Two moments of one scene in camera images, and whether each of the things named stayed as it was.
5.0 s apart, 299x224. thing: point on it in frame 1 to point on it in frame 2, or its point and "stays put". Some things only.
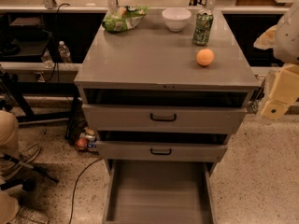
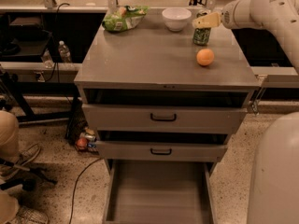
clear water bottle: [64, 52] stays put
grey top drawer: [128, 118] stays put
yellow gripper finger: [285, 91] to [207, 21]
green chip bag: [124, 19] stays put
